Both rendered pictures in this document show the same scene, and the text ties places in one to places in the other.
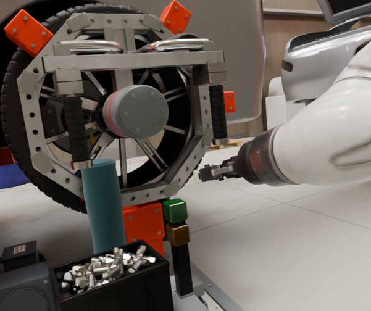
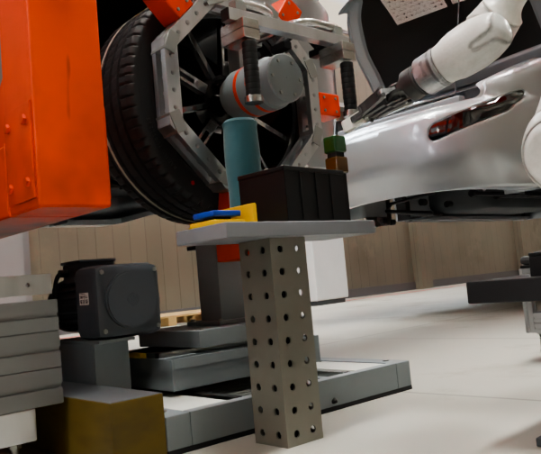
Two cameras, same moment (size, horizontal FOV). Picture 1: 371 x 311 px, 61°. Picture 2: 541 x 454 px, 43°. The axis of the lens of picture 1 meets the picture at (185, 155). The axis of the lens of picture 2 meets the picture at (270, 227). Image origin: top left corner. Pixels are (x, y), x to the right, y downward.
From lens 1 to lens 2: 1.20 m
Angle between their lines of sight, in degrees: 22
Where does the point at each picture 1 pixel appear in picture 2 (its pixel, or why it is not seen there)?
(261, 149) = (422, 61)
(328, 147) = (467, 39)
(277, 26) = not seen: hidden behind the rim
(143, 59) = (293, 27)
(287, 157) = (443, 54)
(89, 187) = (238, 139)
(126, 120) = (273, 81)
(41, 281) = (149, 268)
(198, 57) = (331, 37)
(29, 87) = (173, 45)
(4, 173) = not seen: outside the picture
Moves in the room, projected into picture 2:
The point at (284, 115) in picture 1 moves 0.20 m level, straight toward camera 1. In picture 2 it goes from (311, 268) to (311, 267)
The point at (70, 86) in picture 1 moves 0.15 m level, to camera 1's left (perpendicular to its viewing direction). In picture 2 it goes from (251, 31) to (188, 30)
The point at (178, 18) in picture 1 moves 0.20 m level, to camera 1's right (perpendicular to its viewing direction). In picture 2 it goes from (291, 13) to (353, 15)
